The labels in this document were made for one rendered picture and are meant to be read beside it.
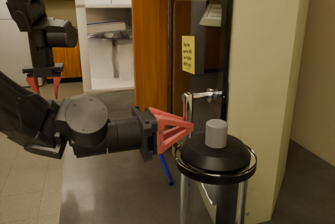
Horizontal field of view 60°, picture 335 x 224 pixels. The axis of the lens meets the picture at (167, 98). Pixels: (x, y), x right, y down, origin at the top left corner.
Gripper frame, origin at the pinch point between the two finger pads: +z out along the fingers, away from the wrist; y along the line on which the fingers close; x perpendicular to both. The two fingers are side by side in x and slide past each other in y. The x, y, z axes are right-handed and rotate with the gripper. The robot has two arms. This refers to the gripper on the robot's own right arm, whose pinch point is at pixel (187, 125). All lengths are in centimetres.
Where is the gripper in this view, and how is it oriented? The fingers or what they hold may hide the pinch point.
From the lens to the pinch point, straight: 53.0
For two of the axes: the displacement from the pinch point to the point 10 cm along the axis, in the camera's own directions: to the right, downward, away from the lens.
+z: 9.6, -1.0, 2.7
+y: -2.9, -2.8, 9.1
